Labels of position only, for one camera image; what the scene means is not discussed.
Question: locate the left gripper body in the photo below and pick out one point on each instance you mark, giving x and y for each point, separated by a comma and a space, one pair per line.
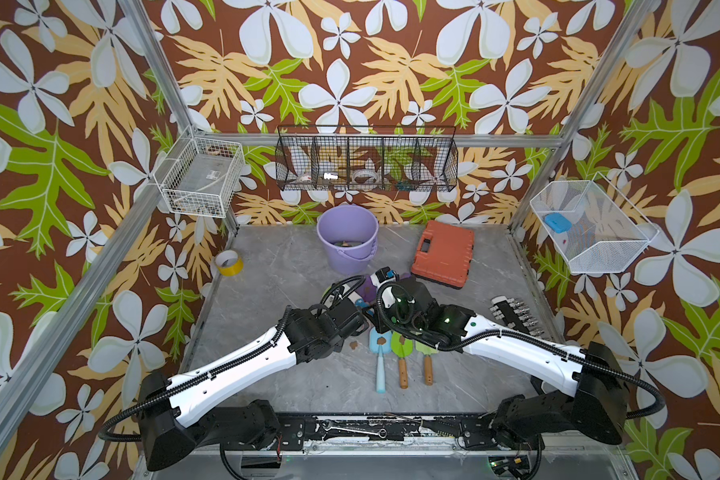
338, 347

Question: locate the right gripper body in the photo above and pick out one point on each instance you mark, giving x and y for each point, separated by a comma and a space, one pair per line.
387, 319

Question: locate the green trowel yellow handle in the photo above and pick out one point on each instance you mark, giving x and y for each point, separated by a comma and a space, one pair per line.
355, 298

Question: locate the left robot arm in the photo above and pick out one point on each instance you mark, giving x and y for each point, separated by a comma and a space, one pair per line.
178, 414

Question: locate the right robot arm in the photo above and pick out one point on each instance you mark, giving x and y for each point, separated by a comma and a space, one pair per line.
590, 395

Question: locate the light blue round trowel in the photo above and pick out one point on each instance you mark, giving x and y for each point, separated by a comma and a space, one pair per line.
380, 345

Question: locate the green square trowel right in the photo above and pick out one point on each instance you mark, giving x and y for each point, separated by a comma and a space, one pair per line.
428, 370

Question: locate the purple plastic bucket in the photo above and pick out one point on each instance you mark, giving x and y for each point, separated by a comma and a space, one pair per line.
349, 235

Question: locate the red plastic tool case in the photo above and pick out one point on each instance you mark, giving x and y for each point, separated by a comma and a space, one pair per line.
444, 254

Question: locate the yellow tape roll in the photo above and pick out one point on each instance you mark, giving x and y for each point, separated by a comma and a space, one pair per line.
229, 263

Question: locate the black socket bit rack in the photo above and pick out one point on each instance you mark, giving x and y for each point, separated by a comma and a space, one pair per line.
514, 314

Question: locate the blue object in basket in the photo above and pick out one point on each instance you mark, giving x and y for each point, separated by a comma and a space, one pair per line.
557, 222

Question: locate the purple trowel pink handle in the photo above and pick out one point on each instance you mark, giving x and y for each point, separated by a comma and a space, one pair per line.
367, 291

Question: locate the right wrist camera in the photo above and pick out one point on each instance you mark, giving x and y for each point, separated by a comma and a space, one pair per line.
383, 275

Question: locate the green pointed trowel wooden handle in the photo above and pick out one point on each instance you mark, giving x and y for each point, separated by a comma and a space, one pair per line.
402, 348

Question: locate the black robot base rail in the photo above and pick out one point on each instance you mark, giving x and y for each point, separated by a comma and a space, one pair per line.
464, 431

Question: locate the black wire basket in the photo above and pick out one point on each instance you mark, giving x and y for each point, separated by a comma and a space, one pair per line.
366, 158

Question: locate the white wire basket left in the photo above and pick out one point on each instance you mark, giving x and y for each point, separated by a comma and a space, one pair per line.
199, 174

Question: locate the white wire basket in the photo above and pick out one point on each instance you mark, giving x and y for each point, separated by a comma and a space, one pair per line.
199, 174
609, 232

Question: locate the white wire basket right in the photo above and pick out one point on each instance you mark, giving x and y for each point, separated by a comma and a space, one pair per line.
609, 232

